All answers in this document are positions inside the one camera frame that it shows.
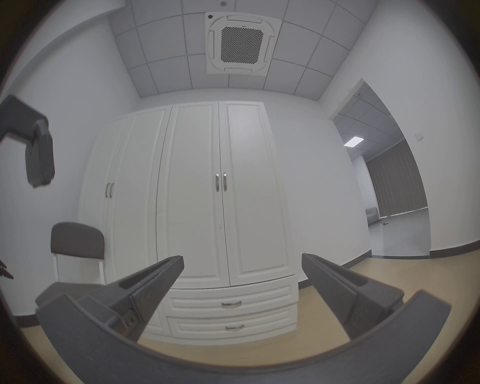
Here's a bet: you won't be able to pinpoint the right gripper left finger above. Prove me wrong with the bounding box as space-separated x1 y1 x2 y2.
35 256 185 343

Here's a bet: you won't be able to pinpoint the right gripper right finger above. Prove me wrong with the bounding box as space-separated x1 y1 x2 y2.
301 253 406 343

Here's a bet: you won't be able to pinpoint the white chair grey cushions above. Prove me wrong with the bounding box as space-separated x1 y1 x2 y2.
50 222 106 286

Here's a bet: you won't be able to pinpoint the white wardrobe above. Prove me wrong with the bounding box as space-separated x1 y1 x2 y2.
77 100 301 346

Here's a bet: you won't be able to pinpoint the grey curtain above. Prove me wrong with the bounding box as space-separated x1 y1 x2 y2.
365 140 429 218

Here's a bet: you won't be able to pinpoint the ceiling air conditioner unit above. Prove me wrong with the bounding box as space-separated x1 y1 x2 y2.
204 11 283 79

